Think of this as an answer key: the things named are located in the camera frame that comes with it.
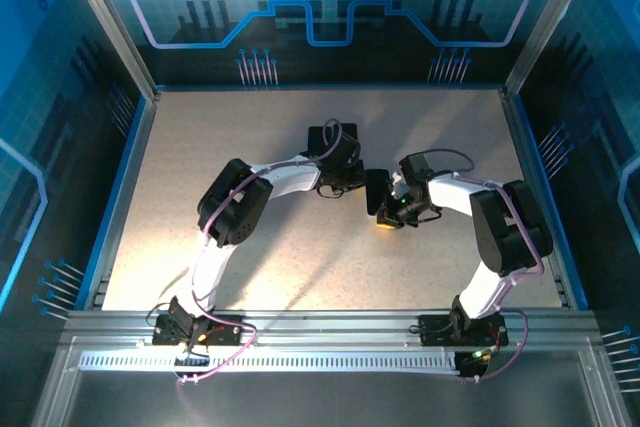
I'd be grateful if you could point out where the light blue phone case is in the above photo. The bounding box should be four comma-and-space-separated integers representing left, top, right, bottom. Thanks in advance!
365, 167, 393, 218

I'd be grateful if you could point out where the black controller board with led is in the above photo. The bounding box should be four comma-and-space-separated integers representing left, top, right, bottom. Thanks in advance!
457, 349, 496, 382

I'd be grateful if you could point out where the grey metal panel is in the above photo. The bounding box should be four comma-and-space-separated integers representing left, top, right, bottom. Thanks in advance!
32, 336, 634, 427

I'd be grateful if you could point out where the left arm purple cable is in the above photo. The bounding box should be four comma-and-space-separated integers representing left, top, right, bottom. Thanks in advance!
174, 119, 346, 388

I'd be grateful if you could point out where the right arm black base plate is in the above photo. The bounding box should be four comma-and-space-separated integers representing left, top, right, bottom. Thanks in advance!
418, 314, 510, 348

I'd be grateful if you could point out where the aluminium cross rail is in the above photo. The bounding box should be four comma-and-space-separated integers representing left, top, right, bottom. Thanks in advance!
62, 309, 604, 348

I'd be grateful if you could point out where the aluminium side rail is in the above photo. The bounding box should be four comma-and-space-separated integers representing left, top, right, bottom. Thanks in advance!
82, 91, 161, 312
502, 89, 589, 311

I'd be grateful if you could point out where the white slotted cable duct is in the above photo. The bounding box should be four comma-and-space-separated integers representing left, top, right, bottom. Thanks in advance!
78, 351, 459, 374

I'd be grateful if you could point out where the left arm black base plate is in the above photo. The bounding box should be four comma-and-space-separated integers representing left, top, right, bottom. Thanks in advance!
151, 314, 251, 348

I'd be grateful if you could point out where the aluminium frame post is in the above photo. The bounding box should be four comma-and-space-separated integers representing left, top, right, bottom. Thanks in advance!
55, 0, 162, 101
502, 0, 604, 98

